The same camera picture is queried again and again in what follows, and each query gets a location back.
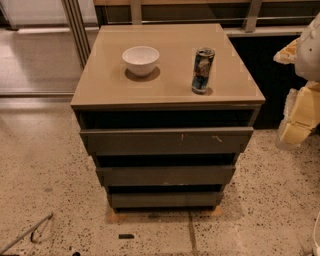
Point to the grey drawer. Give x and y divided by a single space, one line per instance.
148 200
168 176
166 141

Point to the metal railing frame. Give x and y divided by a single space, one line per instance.
244 14

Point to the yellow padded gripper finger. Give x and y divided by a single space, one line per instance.
287 55
301 116

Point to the blue patterned drink can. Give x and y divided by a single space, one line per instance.
202 66

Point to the grey metal rod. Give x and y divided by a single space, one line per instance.
32 229

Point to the grey three-drawer cabinet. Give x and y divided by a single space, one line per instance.
109 96

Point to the white ceramic bowl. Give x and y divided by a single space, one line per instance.
141 60

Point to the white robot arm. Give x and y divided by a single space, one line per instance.
307 62

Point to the metal sliding door frame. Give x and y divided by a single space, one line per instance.
75 21

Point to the small black floor object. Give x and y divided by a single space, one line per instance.
126 236

